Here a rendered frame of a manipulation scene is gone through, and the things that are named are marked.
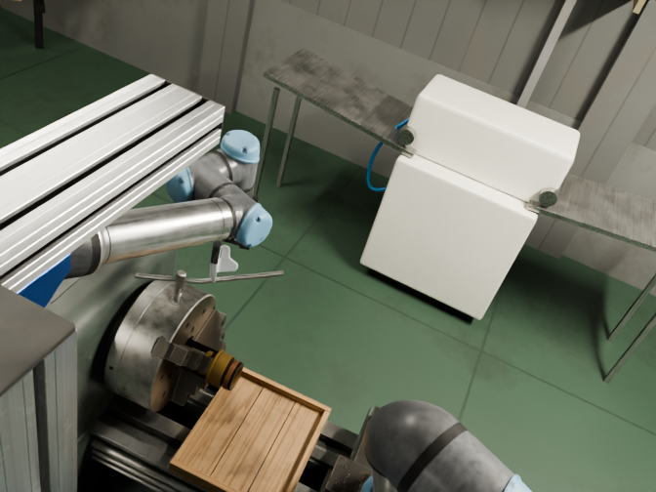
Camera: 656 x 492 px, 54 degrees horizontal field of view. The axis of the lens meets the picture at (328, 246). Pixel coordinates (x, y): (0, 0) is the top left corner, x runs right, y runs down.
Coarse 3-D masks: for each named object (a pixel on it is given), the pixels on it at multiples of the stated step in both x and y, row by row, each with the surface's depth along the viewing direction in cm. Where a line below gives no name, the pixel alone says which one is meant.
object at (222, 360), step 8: (208, 352) 158; (224, 352) 159; (216, 360) 156; (224, 360) 156; (232, 360) 158; (208, 368) 155; (216, 368) 155; (224, 368) 155; (232, 368) 155; (240, 368) 160; (208, 376) 155; (216, 376) 155; (224, 376) 155; (232, 376) 155; (208, 384) 159; (216, 384) 156; (224, 384) 155; (232, 384) 159
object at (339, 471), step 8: (336, 464) 153; (344, 464) 154; (352, 464) 154; (336, 472) 151; (344, 472) 152; (352, 472) 152; (360, 472) 153; (328, 480) 149; (336, 480) 150; (344, 480) 150; (352, 480) 151; (360, 480) 151; (328, 488) 148; (336, 488) 148; (344, 488) 149; (352, 488) 149
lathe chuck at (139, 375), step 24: (168, 288) 154; (192, 288) 159; (144, 312) 148; (168, 312) 148; (192, 312) 152; (144, 336) 146; (168, 336) 146; (144, 360) 145; (168, 360) 149; (120, 384) 149; (144, 384) 146; (168, 384) 157
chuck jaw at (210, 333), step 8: (216, 312) 166; (208, 320) 165; (216, 320) 165; (224, 320) 167; (200, 328) 163; (208, 328) 163; (216, 328) 164; (192, 336) 161; (200, 336) 162; (208, 336) 162; (216, 336) 162; (224, 336) 165; (192, 344) 162; (200, 344) 161; (208, 344) 161; (216, 344) 161; (224, 344) 161; (216, 352) 161
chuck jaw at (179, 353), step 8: (160, 344) 146; (168, 344) 146; (176, 344) 150; (152, 352) 146; (160, 352) 146; (168, 352) 147; (176, 352) 147; (184, 352) 147; (192, 352) 151; (200, 352) 156; (176, 360) 146; (184, 360) 148; (192, 360) 151; (200, 360) 153; (208, 360) 153; (192, 368) 150; (200, 368) 153
